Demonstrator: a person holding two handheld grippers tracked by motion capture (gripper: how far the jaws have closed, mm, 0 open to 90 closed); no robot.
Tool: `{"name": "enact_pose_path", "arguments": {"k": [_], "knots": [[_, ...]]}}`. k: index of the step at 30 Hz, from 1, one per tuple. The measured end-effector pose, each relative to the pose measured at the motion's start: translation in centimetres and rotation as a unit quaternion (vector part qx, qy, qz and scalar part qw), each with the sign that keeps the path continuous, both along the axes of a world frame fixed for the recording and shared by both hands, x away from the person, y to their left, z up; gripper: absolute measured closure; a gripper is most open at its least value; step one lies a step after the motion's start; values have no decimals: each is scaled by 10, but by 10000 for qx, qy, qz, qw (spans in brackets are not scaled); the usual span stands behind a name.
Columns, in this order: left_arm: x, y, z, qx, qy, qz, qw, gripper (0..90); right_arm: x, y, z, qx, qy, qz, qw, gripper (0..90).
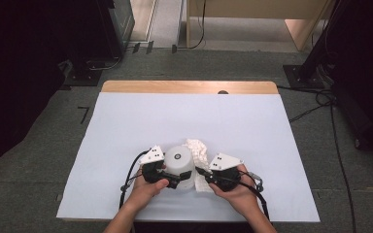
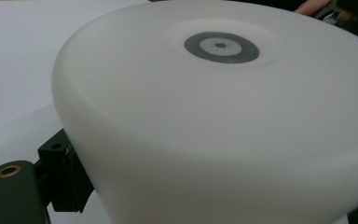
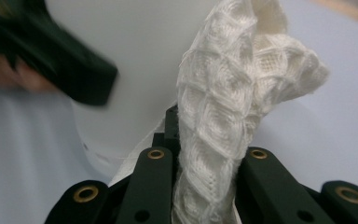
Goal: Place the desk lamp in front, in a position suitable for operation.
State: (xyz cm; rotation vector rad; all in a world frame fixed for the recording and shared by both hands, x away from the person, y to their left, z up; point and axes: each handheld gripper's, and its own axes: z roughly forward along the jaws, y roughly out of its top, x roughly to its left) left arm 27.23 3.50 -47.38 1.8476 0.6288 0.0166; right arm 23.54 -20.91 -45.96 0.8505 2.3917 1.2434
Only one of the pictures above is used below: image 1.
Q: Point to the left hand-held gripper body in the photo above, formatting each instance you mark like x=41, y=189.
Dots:
x=152, y=173

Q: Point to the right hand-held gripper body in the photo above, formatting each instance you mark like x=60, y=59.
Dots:
x=226, y=178

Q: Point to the white cylinder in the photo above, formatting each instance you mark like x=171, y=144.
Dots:
x=179, y=161

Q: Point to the white waffle cloth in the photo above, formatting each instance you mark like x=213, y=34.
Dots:
x=200, y=152

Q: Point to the person's left hand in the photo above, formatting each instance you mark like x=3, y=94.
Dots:
x=144, y=194

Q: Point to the person's right hand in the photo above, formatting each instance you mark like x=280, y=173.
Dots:
x=243, y=197

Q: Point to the white table sheet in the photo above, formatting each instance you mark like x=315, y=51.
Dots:
x=175, y=110

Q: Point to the black stand base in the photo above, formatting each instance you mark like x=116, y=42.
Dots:
x=301, y=77
x=84, y=77

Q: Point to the glass door cabinet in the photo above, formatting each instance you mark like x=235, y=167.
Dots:
x=123, y=19

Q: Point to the black slanted stand pole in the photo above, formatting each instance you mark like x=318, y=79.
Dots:
x=320, y=42

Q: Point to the dark curtain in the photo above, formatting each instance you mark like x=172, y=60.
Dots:
x=13, y=81

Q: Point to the light wooden desk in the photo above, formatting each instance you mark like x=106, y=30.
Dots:
x=255, y=8

